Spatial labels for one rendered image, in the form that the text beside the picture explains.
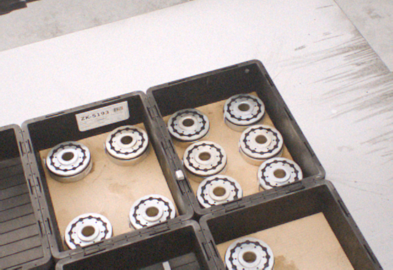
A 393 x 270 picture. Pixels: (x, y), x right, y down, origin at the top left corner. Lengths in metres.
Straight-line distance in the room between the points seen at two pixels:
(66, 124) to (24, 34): 1.69
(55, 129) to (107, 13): 1.74
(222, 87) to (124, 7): 1.70
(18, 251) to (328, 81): 0.98
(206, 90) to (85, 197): 0.40
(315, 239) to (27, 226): 0.64
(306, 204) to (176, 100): 0.43
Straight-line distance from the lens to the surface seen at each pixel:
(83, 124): 1.85
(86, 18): 3.52
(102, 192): 1.77
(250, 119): 1.84
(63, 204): 1.77
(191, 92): 1.87
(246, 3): 2.41
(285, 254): 1.65
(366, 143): 2.03
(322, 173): 1.66
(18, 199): 1.81
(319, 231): 1.69
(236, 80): 1.90
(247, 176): 1.77
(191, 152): 1.78
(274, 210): 1.64
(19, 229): 1.76
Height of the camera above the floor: 2.23
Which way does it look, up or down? 48 degrees down
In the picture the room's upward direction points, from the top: 4 degrees counter-clockwise
